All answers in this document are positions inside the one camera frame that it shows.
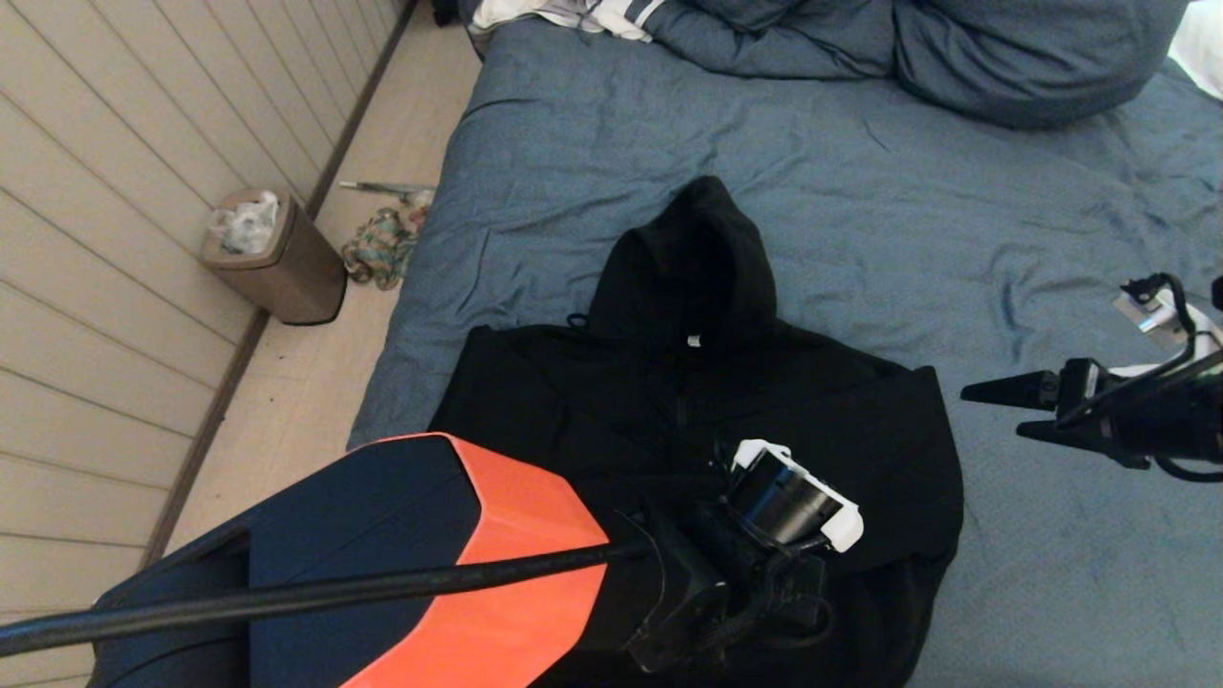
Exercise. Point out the multicoloured cloth bundle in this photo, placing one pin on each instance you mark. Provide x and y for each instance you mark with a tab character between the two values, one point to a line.
382	250

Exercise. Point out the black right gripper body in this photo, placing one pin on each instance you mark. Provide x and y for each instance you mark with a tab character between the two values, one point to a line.
1166	420

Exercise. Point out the blue bed cover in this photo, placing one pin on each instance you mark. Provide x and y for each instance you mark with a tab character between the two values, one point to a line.
860	172

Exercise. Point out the small dark object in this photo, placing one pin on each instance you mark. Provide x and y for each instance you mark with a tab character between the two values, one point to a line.
444	11

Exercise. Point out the bunched blue duvet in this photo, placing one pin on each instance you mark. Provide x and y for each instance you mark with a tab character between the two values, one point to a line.
1003	57

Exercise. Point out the white striped garment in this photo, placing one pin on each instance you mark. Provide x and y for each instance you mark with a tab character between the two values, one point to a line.
611	17

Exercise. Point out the white pillow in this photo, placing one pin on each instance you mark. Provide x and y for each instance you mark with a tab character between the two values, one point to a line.
1206	48

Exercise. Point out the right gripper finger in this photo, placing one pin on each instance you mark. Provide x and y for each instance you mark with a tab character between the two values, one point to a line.
1027	392
1084	438

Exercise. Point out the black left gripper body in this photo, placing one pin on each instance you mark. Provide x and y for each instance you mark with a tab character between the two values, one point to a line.
779	602

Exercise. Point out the brown trash bin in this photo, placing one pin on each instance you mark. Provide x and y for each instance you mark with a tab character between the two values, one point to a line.
296	277

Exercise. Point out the clear plastic bin bag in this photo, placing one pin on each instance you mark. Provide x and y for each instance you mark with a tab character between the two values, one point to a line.
246	227

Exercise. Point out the thin grey rod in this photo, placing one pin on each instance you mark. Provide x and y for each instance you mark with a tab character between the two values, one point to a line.
382	187

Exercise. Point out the black hoodie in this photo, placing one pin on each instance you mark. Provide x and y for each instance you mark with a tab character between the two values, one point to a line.
688	268

